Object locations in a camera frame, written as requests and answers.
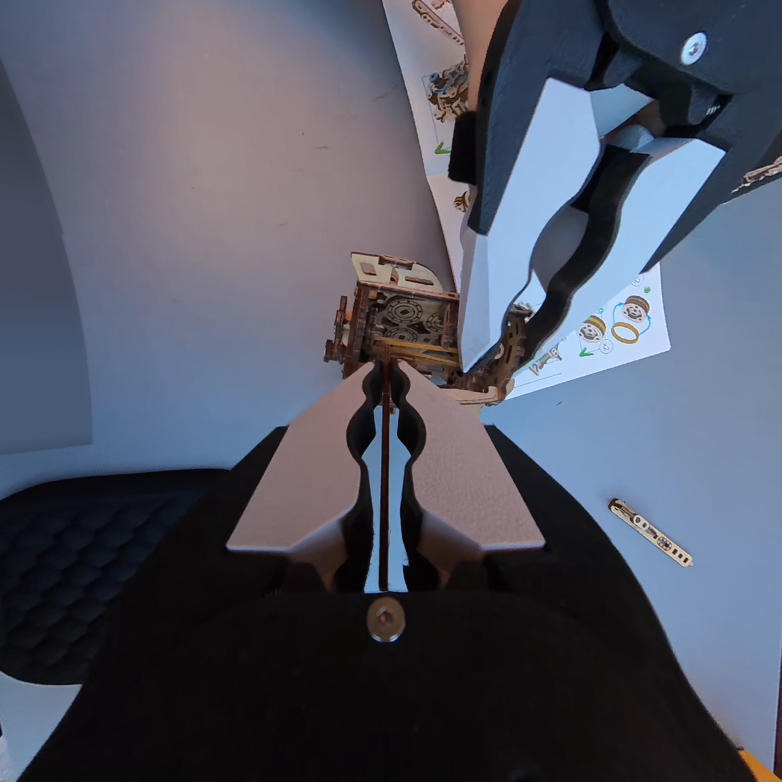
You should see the yellow object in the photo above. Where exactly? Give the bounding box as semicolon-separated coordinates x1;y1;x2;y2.
736;748;772;782

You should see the pale wooden chain part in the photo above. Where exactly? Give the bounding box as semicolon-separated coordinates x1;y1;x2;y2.
732;155;782;195

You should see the wooden mechanical model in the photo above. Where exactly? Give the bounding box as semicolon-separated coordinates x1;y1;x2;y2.
323;250;534;407

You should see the small slotted wooden part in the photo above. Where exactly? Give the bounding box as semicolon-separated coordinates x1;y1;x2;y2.
608;498;694;568

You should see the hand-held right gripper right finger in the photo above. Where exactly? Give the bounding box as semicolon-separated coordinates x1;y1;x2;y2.
390;362;546;592

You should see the printed instruction sheet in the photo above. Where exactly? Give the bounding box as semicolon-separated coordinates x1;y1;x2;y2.
382;0;672;401

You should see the black quilted seat cushion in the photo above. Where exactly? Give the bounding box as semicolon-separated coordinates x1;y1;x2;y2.
0;468;231;686

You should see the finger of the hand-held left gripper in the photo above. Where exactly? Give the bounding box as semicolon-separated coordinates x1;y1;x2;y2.
459;77;604;375
521;124;729;369

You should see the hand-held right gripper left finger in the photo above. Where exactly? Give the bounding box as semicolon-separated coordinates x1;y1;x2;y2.
226;362;375;592

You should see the thin wooden part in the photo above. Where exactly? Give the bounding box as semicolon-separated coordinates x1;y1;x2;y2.
379;359;392;592

